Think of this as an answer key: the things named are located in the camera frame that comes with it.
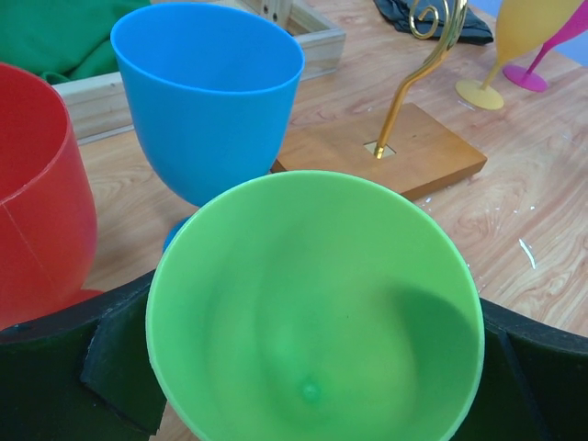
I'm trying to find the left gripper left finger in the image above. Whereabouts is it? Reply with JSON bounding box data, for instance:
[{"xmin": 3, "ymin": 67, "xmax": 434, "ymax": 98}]
[{"xmin": 1, "ymin": 273, "xmax": 166, "ymax": 440}]

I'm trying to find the green shirt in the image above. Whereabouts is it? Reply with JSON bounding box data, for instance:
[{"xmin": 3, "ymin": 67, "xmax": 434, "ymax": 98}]
[{"xmin": 1, "ymin": 0, "xmax": 150, "ymax": 85}]

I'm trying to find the blue wine glass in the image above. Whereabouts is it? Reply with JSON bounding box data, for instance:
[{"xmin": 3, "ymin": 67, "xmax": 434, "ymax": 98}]
[{"xmin": 109, "ymin": 1, "xmax": 307, "ymax": 254}]

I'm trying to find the yellow wine glass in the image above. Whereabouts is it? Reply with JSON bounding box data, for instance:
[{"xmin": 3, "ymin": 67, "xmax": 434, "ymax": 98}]
[{"xmin": 455, "ymin": 0, "xmax": 582, "ymax": 110}]

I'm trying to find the pink wine glass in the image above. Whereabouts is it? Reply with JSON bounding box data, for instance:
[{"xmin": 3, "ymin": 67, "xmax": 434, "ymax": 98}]
[{"xmin": 502, "ymin": 4, "xmax": 588, "ymax": 94}]

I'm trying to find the green wine glass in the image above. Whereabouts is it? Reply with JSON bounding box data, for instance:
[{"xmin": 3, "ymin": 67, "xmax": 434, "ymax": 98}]
[{"xmin": 145, "ymin": 171, "xmax": 484, "ymax": 440}]

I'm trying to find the amber rack base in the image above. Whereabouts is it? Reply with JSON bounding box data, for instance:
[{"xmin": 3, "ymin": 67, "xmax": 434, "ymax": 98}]
[{"xmin": 272, "ymin": 103, "xmax": 487, "ymax": 200}]

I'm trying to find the red wine glass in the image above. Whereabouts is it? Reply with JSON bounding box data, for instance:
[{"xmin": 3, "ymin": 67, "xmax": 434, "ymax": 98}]
[{"xmin": 1, "ymin": 63, "xmax": 99, "ymax": 329}]

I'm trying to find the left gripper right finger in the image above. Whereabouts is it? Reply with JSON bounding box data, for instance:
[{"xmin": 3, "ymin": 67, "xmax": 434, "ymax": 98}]
[{"xmin": 454, "ymin": 300, "xmax": 587, "ymax": 441}]

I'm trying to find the wooden frame base bar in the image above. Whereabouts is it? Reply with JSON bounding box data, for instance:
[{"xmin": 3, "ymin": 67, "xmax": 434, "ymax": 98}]
[{"xmin": 50, "ymin": 0, "xmax": 346, "ymax": 146}]

